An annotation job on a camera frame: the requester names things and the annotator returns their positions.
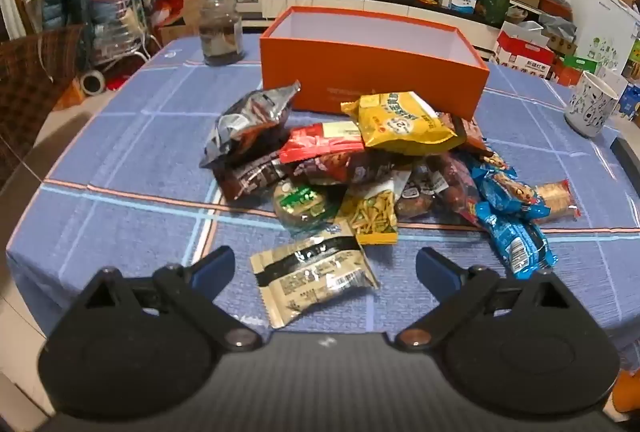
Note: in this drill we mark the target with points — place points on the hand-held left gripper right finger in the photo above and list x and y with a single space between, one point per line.
439 269

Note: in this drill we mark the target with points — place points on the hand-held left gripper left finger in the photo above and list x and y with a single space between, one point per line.
216 268

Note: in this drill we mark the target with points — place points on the dark red sausage packet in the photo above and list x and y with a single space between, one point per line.
440 187

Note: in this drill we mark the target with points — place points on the blue snack packet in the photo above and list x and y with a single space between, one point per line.
520 242
510 194

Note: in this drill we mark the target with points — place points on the yellow-green stick snack packet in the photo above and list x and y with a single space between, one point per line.
372 214

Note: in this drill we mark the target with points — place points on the beige and black snack packet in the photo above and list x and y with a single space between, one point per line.
310 274

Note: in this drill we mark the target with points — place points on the dark brown chocolate packet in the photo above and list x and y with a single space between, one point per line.
250 179

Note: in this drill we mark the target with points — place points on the clear packet with green label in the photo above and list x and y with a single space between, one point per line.
302 207

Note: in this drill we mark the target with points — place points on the orange cracker packet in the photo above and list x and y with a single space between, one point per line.
557 199

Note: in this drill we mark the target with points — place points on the brown biscuit packet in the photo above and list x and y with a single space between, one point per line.
470 134

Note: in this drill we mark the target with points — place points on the red cookie packet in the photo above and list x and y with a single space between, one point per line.
345 166

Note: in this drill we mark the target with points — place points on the silver foil snack packet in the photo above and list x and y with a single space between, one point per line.
250 124

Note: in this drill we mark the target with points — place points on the large yellow snack packet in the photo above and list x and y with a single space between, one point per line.
405 121

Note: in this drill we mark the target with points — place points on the bright red snack packet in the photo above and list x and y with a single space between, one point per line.
320 141

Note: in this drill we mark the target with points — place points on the orange cardboard box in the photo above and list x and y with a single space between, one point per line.
360 69

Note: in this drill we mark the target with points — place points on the roll of tape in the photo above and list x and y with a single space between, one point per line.
92 82

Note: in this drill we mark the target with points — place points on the white patterned cup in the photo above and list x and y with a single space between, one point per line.
595 104

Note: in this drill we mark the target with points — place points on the red and white carton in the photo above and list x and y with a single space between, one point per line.
525 56

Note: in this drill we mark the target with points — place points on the glass jar with dark contents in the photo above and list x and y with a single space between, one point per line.
220 36

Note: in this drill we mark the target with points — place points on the brown checked chair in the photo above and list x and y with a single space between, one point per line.
35 81

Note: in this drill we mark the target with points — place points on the white television stand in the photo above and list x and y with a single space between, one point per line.
380 4

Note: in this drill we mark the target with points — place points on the white appliance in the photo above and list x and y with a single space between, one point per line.
600 21

